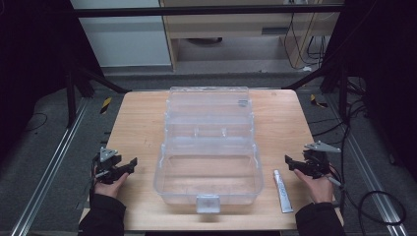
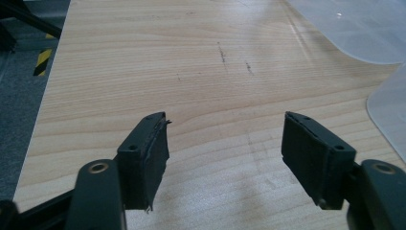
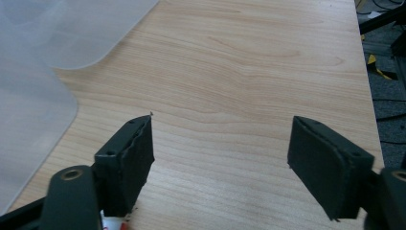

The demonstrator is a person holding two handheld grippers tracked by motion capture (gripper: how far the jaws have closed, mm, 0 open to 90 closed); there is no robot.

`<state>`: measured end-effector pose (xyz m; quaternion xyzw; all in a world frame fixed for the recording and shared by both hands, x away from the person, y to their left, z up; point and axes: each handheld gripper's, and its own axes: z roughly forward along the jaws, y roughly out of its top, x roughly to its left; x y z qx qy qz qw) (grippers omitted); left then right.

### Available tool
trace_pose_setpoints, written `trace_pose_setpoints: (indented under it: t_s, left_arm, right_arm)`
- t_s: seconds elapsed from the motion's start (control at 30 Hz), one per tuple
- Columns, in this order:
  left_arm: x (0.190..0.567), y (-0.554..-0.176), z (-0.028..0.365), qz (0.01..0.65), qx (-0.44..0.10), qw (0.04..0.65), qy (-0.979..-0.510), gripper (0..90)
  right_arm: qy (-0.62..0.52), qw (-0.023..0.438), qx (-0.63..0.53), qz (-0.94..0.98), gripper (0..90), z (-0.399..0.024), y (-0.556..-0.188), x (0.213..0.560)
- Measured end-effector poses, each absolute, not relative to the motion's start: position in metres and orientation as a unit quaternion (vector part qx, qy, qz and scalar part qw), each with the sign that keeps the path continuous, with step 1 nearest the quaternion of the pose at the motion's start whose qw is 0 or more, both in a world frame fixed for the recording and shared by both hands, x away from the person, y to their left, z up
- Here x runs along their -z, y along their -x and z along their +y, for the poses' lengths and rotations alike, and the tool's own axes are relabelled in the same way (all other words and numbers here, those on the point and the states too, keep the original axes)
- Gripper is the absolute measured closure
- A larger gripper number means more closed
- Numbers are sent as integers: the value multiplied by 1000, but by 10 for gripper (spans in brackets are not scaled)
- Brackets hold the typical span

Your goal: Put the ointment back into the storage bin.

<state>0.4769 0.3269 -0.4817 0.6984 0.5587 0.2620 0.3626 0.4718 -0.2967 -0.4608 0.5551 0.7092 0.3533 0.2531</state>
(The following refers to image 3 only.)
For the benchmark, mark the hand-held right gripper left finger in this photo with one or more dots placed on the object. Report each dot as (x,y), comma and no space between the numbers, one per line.
(124,166)

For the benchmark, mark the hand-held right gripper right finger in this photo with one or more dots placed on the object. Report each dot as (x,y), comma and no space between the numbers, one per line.
(322,166)

